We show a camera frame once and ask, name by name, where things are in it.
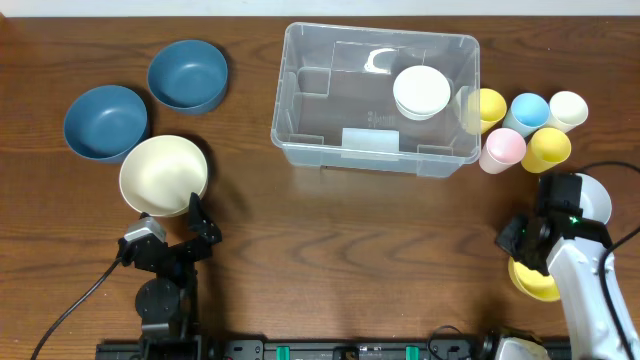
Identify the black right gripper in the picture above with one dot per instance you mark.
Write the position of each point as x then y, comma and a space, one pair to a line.
506, 240

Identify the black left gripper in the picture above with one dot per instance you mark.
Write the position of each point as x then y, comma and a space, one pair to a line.
208, 236

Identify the yellow small bowl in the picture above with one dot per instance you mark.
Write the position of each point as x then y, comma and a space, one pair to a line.
532, 283

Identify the light grey small bowl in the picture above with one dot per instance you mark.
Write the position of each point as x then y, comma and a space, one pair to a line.
595, 202

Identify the yellow cup front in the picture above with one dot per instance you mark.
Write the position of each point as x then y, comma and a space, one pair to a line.
547, 148

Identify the yellow cup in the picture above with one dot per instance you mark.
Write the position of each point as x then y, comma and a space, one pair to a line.
485, 108
547, 148

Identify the pink cup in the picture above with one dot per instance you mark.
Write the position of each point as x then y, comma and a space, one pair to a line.
504, 147

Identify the light blue cup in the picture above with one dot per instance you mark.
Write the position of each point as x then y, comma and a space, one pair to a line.
527, 113

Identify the white small bowl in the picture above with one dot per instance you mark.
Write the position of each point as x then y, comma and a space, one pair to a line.
420, 92

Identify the clear plastic storage container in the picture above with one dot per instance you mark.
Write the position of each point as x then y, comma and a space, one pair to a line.
335, 106

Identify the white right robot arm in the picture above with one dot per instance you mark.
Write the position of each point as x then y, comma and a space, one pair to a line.
577, 254

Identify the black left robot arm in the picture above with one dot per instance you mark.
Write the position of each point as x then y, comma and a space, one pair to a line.
167, 303

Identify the yellow cup near container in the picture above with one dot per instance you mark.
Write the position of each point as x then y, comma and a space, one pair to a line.
485, 108

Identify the cream bowl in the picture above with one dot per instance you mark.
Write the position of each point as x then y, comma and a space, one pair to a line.
161, 174

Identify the cream white cup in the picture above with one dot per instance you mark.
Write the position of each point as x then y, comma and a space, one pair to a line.
567, 111

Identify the dark blue bowl near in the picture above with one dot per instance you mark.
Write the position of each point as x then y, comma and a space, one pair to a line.
106, 123

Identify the dark blue bowl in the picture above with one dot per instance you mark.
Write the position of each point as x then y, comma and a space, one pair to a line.
189, 76
106, 123

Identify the dark blue bowl far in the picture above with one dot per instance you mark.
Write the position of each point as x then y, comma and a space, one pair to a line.
189, 76

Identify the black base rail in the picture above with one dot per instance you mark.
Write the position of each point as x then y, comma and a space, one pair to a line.
444, 347

